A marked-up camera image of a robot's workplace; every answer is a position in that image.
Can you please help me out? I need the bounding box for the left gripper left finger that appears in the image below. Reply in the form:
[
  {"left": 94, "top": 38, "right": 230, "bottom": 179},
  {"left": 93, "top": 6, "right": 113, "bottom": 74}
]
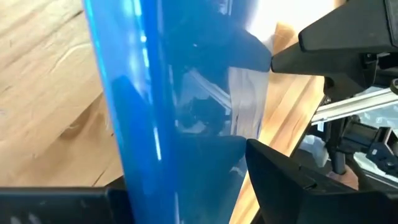
[{"left": 106, "top": 179, "right": 134, "bottom": 224}]

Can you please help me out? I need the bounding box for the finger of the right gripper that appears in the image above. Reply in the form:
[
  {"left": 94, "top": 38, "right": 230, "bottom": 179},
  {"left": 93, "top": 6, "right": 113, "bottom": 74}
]
[{"left": 270, "top": 0, "right": 398, "bottom": 98}]

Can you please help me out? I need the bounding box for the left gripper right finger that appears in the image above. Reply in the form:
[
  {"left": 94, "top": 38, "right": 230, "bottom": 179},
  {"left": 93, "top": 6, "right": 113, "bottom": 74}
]
[{"left": 244, "top": 138, "right": 356, "bottom": 224}]

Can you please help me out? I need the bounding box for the blue plastic disc case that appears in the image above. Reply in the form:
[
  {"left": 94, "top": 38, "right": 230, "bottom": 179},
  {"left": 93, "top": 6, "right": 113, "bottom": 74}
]
[{"left": 81, "top": 0, "right": 274, "bottom": 224}]

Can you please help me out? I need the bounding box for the silver metal bracket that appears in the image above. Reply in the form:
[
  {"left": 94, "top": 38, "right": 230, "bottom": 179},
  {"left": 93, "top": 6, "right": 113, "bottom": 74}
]
[{"left": 310, "top": 88, "right": 398, "bottom": 126}]

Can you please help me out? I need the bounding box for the black bracket below table edge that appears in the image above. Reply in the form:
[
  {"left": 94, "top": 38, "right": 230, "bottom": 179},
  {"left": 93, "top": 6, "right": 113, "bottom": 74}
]
[{"left": 323, "top": 116, "right": 398, "bottom": 187}]

